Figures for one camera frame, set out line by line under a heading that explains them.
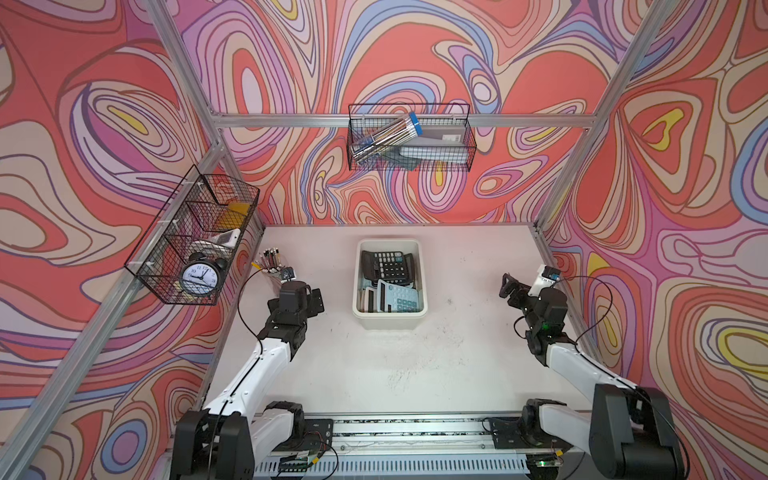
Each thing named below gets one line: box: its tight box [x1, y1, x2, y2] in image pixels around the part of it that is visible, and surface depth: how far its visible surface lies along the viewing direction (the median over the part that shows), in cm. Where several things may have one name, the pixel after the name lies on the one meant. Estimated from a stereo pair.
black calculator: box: [362, 250, 415, 287], surface depth 98 cm
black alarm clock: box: [179, 252, 226, 297], surface depth 69 cm
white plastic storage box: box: [352, 239, 428, 331], surface depth 90 cm
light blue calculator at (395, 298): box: [376, 279, 419, 313], surface depth 91 cm
